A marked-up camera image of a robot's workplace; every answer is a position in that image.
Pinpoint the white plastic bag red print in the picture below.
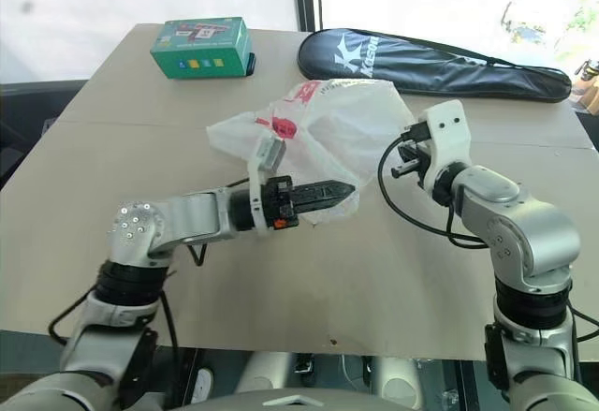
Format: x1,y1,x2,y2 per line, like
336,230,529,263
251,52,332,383
205,78,414,228

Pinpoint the black racket cover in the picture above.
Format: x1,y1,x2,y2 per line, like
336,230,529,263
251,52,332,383
297,27,574,104

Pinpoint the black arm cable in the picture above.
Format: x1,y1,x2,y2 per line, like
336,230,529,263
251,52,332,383
377,123,491,250
46,237,210,384

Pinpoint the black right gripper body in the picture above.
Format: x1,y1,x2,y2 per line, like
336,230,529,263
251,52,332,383
401,120,435,185

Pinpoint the black furniture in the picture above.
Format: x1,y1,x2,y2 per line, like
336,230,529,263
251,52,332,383
0,78,86,190

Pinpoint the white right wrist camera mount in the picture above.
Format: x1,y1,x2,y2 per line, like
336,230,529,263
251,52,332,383
417,99,472,192

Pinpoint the green cardboard box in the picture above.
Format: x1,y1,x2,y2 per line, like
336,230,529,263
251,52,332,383
149,16,255,81

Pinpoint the silver robot torso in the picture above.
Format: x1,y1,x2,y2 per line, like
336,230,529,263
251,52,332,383
153,385,469,411

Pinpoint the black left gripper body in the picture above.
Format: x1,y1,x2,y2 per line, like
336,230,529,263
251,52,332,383
261,174,301,233

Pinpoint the brown box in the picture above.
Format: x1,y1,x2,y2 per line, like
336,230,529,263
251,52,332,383
572,77,599,115

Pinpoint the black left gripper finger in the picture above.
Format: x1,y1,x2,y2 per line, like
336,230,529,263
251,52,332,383
293,178,358,199
294,193,356,216

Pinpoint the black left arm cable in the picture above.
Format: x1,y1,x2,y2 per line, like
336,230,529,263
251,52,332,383
46,237,210,384

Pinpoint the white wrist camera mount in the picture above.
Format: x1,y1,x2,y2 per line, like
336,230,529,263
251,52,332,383
417,99,472,192
246,136,288,235

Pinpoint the white rounded shape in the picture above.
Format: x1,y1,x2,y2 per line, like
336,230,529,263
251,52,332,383
377,356,423,404
232,351,297,394

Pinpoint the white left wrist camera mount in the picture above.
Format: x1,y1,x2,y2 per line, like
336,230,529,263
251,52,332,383
246,136,288,235

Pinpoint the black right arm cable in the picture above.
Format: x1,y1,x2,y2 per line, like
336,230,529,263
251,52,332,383
377,123,491,250

